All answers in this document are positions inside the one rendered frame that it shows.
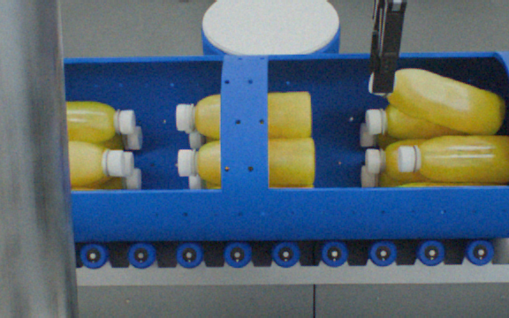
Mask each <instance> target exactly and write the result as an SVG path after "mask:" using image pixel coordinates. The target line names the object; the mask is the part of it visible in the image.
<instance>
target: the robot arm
mask: <svg viewBox="0 0 509 318"><path fill-rule="evenodd" d="M407 4H408V0H374V5H373V13H372V19H373V20H374V25H373V29H374V31H376V32H372V39H371V48H370V59H369V69H368V71H369V74H372V73H373V83H372V93H393V91H394V83H395V74H396V67H397V59H398V58H399V57H400V45H401V39H402V33H403V26H404V18H405V12H406V6H407ZM0 318H79V303H78V287H77V272H76V257H75V242H74V227H73V212H72V182H71V166H69V152H68V136H67V121H66V106H65V76H64V60H63V45H62V30H61V15H60V0H0Z"/></svg>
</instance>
